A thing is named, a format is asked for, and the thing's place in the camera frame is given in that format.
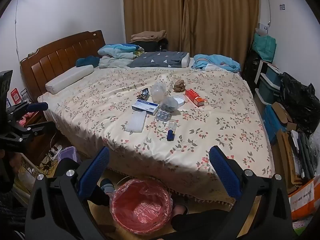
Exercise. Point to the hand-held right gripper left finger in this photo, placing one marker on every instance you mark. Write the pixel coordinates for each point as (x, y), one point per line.
(96, 168)

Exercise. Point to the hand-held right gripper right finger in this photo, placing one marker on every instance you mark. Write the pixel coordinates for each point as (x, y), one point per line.
(225, 173)

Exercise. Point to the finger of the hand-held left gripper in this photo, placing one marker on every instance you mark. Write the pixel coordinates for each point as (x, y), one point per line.
(37, 129)
(37, 106)

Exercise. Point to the bin with red liner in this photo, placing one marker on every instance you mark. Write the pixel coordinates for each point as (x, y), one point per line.
(140, 205)

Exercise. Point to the white plastic sleeve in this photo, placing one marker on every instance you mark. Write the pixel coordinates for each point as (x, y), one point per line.
(136, 121)

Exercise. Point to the clear bottle blue cap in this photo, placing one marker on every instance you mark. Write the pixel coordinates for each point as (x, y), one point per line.
(171, 130)

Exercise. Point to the blue and white medicine box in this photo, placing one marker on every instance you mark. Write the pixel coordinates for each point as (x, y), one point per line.
(145, 106)

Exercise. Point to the red carton box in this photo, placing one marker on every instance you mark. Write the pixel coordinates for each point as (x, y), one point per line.
(194, 97)

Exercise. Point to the silver blister pack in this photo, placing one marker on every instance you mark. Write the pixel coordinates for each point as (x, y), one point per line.
(163, 115)

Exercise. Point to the white round lid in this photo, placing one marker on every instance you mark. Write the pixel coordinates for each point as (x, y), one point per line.
(179, 100)

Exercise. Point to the dark blue snack wrapper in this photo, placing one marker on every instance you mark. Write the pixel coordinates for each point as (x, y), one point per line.
(143, 95)

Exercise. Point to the clear plastic cup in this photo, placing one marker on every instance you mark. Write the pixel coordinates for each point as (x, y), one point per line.
(168, 105)

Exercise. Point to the wooden nightstand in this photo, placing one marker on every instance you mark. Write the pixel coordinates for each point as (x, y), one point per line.
(42, 135)

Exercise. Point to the red label card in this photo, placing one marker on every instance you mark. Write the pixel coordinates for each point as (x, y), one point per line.
(15, 95)

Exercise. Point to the white power strip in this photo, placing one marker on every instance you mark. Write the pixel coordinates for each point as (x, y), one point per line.
(54, 151)

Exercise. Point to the purple plastic box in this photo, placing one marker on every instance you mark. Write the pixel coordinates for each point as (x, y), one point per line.
(67, 153)

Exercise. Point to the white long pillow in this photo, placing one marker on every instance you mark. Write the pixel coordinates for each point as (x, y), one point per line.
(68, 77)

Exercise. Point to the person's right leg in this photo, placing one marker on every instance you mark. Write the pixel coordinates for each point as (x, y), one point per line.
(200, 220)

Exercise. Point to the wooden headboard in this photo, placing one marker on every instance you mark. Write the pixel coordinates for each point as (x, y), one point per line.
(60, 52)

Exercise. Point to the brown cardboard board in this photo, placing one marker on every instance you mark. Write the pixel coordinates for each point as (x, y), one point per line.
(285, 155)

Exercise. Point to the bed with floral sheet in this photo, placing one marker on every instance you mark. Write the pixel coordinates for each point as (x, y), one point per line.
(112, 105)

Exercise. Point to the dark teal cloth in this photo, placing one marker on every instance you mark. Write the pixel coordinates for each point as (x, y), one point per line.
(86, 61)

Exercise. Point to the blue bag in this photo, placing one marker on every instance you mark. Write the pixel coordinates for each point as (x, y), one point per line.
(272, 122)

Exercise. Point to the orange and white box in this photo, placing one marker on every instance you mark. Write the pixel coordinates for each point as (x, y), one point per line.
(302, 197)

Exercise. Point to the stack of flat dark boards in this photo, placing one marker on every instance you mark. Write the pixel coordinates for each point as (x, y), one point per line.
(303, 152)

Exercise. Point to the brown cardboard box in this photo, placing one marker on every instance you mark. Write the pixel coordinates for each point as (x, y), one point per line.
(281, 111)

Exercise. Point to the pale green folded blanket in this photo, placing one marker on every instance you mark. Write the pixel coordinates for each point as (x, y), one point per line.
(112, 62)

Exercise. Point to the grey storage box white lid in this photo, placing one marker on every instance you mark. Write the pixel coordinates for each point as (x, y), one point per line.
(273, 75)
(267, 90)

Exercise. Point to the clear plastic bag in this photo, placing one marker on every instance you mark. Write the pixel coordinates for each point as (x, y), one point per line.
(315, 145)

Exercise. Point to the green floral cloth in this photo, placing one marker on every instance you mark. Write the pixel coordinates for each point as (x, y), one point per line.
(306, 230)

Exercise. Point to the brown crumpled paper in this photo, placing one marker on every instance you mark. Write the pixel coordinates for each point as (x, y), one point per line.
(179, 85)

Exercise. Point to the blue folded blanket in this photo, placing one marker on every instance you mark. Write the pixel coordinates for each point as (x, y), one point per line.
(120, 50)

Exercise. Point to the clear plastic container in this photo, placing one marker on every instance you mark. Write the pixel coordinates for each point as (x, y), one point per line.
(158, 90)

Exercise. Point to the black garbage bag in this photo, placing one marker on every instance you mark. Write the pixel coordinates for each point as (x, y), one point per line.
(298, 102)

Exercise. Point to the light blue blanket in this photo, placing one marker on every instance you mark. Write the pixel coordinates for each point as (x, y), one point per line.
(215, 61)

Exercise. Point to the black wrapped bundle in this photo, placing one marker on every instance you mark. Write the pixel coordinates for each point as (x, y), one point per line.
(251, 63)

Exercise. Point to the grey triangle print pillow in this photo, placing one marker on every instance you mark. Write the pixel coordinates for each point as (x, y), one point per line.
(160, 58)

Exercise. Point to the brown folded blanket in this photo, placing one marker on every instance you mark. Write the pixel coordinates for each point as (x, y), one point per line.
(147, 35)

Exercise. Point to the teal bag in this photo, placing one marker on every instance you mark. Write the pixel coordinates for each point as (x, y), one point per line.
(265, 47)

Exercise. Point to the white frame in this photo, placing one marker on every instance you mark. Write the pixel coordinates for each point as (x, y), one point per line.
(259, 71)

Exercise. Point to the white pipe on wall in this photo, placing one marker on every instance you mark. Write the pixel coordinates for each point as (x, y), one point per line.
(270, 7)

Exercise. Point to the wall switch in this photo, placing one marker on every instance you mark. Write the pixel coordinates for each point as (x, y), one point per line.
(282, 6)

